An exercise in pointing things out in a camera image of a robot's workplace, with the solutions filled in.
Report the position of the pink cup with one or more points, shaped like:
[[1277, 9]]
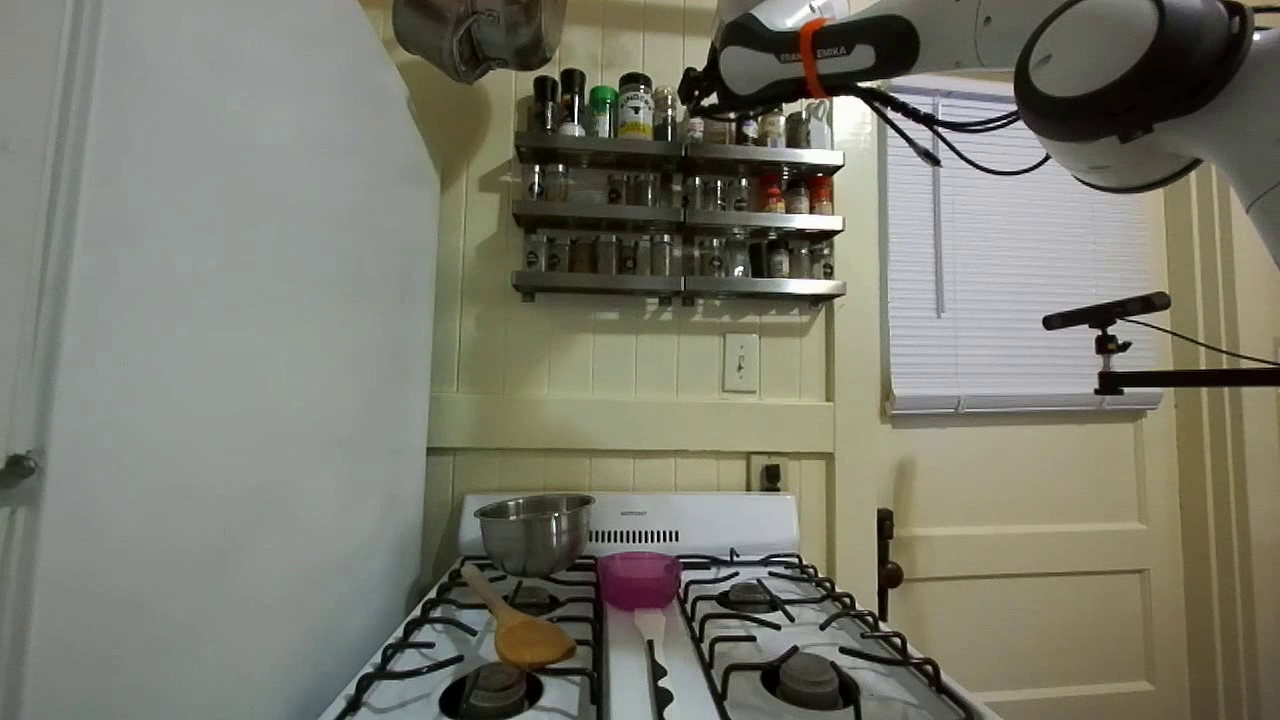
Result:
[[636, 581]]

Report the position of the round stove burner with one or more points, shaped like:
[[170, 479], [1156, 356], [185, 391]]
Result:
[[539, 599], [808, 679], [748, 599], [489, 690]]

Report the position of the black stove grate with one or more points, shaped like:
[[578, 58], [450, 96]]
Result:
[[440, 625], [825, 625]]

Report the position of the large white label spice jar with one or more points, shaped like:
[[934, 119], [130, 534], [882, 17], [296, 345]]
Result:
[[634, 110]]

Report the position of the white light switch plate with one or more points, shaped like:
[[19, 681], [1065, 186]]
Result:
[[743, 363]]

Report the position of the small glass spice jar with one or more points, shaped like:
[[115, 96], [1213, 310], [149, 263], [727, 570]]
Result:
[[736, 259], [775, 129], [802, 129], [792, 263], [720, 129], [823, 263], [691, 129]]

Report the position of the black camera on stand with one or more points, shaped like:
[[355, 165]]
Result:
[[1107, 314]]

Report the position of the white gas stove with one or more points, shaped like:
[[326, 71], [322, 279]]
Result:
[[641, 667]]

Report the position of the dark spice jar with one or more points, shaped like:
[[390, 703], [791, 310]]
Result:
[[748, 129], [760, 259]]

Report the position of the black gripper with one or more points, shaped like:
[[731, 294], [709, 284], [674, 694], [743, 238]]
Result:
[[703, 85]]

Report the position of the green lid spice jar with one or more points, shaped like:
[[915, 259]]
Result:
[[600, 115]]

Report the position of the white refrigerator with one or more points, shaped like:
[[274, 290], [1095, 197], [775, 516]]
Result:
[[224, 373]]

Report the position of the wooden spoon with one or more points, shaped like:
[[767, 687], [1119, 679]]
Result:
[[524, 638]]

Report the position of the cream panel door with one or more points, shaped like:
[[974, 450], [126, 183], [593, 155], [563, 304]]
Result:
[[1027, 534]]

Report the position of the red spice jar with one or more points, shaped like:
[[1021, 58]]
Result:
[[823, 194], [775, 194]]

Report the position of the white window blind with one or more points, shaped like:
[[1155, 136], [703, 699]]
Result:
[[985, 294]]

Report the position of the black lid spice jar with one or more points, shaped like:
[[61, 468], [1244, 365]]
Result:
[[546, 105], [575, 105]]

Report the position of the black wall outlet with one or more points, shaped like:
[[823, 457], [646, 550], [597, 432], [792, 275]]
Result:
[[771, 479]]

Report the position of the metal wall spice rack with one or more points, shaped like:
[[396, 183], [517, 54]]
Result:
[[667, 281]]

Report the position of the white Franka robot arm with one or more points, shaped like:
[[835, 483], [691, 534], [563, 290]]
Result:
[[1133, 80]]

